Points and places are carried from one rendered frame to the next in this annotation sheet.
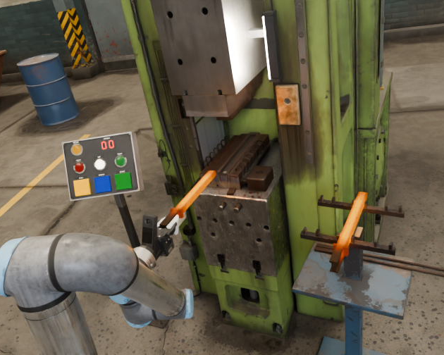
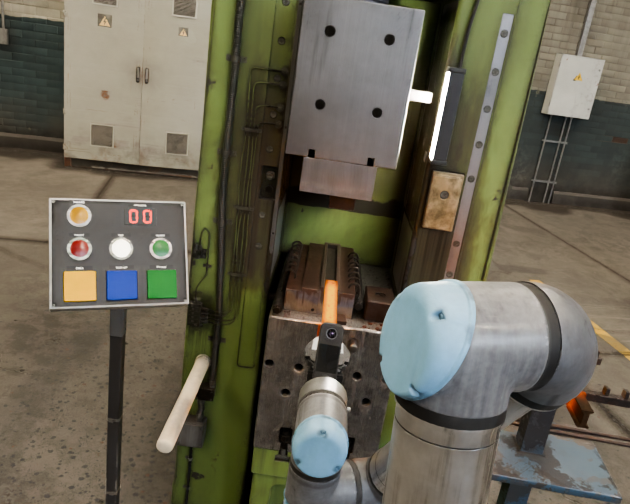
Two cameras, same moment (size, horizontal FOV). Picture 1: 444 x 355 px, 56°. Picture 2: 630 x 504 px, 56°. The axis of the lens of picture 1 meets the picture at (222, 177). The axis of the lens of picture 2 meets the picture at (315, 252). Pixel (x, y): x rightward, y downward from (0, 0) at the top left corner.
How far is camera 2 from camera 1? 0.91 m
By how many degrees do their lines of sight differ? 29
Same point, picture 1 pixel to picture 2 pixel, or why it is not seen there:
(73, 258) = (581, 318)
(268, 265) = (367, 445)
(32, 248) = (505, 296)
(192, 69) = (336, 119)
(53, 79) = not seen: outside the picture
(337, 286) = (521, 463)
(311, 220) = not seen: hidden behind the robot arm
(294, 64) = (466, 146)
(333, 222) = not seen: hidden behind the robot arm
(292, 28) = (477, 98)
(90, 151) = (105, 223)
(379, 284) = (568, 458)
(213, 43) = (387, 88)
